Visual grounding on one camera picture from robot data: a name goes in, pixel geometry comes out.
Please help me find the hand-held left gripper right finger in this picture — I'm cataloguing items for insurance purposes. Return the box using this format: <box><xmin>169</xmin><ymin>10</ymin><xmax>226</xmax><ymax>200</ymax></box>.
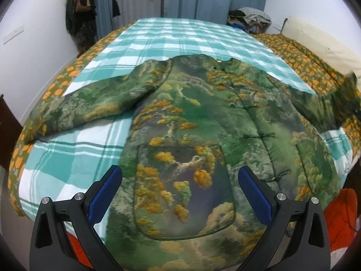
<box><xmin>237</xmin><ymin>166</ymin><xmax>331</xmax><ymax>271</ymax></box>

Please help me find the dark hanging coat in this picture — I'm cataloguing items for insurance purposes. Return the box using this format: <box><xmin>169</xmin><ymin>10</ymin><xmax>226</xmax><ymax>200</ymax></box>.
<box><xmin>65</xmin><ymin>0</ymin><xmax>99</xmax><ymax>55</ymax></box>

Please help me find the orange fleece cloth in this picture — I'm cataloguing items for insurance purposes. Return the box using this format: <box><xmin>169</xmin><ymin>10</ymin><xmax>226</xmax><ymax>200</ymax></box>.
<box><xmin>66</xmin><ymin>188</ymin><xmax>359</xmax><ymax>271</ymax></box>

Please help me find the green landscape print padded jacket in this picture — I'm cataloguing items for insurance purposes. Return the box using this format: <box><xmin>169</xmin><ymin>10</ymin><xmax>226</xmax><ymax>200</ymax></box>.
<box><xmin>24</xmin><ymin>55</ymin><xmax>361</xmax><ymax>271</ymax></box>

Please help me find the dark brown wooden furniture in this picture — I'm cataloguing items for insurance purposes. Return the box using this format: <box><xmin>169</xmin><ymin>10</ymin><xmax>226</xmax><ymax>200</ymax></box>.
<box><xmin>0</xmin><ymin>94</ymin><xmax>23</xmax><ymax>171</ymax></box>

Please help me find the cream headboard cushion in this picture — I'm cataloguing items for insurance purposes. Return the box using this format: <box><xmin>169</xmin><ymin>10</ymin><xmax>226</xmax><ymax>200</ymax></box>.
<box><xmin>282</xmin><ymin>16</ymin><xmax>361</xmax><ymax>77</ymax></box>

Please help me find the pile of folded clothes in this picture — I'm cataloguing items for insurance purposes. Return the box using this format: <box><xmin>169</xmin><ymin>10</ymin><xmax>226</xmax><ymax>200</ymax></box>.
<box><xmin>228</xmin><ymin>7</ymin><xmax>273</xmax><ymax>33</ymax></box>

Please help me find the teal white plaid blanket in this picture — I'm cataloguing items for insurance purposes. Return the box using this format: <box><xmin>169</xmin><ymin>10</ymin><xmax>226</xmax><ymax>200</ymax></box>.
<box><xmin>17</xmin><ymin>17</ymin><xmax>353</xmax><ymax>232</ymax></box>

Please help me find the white wall cable duct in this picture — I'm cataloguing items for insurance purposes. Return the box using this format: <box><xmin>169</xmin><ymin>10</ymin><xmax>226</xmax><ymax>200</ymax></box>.
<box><xmin>3</xmin><ymin>24</ymin><xmax>26</xmax><ymax>45</ymax></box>

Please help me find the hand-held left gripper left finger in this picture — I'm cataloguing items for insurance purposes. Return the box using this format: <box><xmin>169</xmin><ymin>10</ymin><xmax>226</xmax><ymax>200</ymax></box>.
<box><xmin>29</xmin><ymin>165</ymin><xmax>125</xmax><ymax>271</ymax></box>

